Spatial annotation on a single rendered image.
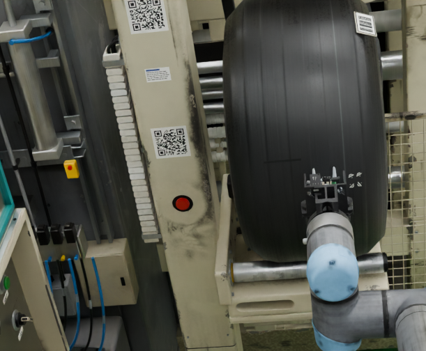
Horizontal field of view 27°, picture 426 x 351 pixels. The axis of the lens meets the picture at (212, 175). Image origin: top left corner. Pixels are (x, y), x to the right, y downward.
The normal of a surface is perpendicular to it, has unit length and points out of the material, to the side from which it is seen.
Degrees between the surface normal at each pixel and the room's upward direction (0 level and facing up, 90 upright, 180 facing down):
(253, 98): 49
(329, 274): 83
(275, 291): 0
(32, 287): 90
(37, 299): 90
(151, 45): 90
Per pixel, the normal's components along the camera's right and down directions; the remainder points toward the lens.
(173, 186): -0.06, 0.55
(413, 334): -0.51, -0.84
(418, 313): -0.18, -0.95
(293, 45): -0.15, -0.49
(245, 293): -0.14, -0.83
